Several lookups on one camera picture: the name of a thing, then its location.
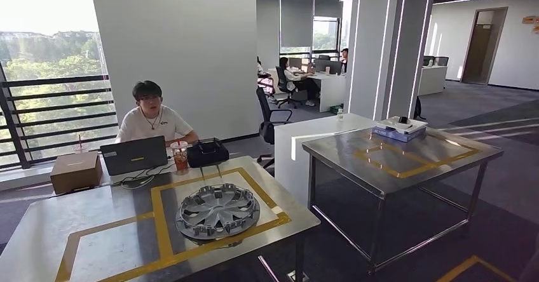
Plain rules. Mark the white office desk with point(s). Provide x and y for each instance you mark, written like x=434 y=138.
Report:
x=431 y=80
x=332 y=93

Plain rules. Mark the wide grey roller blind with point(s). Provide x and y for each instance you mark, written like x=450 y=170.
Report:
x=297 y=19

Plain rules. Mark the brown cardboard box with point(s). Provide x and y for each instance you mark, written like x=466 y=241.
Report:
x=76 y=175

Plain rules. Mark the person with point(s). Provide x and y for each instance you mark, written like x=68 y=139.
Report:
x=151 y=124
x=290 y=76
x=345 y=59

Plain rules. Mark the short grey roller blind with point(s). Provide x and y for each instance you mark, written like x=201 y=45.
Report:
x=326 y=4

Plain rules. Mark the iced tea cup red straw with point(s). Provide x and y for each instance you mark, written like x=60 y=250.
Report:
x=180 y=160

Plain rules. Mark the dark grey laptop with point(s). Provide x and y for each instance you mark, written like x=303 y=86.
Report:
x=134 y=156

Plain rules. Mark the yellow floor tape square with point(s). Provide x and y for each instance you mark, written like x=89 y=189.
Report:
x=475 y=258

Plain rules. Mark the black window railing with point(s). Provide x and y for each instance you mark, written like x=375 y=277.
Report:
x=54 y=80

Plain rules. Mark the steel table with tape marking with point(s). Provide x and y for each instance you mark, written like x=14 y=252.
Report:
x=337 y=158

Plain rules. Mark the clear cup with straw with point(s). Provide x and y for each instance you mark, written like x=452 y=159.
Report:
x=81 y=149

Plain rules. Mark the small dark monitor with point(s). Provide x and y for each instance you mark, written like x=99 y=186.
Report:
x=324 y=57

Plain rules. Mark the white counter block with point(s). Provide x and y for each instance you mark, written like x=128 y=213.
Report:
x=290 y=175

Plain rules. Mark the grey plastic wheel cover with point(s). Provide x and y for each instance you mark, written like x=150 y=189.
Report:
x=214 y=212

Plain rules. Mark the black office chair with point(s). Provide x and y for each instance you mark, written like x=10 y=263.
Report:
x=281 y=82
x=265 y=128

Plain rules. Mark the blue flat carton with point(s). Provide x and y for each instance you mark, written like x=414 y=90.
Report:
x=391 y=135

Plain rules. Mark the small black gadget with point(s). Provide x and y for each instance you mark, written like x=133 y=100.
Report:
x=403 y=119

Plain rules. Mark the steel workbench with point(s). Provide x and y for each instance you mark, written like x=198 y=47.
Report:
x=84 y=212

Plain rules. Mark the green plastic crate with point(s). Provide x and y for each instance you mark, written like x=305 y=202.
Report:
x=334 y=109

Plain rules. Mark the clear plastic bottle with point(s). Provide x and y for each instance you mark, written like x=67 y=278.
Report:
x=340 y=116

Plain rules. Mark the brown room door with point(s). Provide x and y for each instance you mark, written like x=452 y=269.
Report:
x=484 y=48

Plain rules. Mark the black carry bag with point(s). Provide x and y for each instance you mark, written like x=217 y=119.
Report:
x=208 y=154

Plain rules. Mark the large dark monitor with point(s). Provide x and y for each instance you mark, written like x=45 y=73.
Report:
x=328 y=66

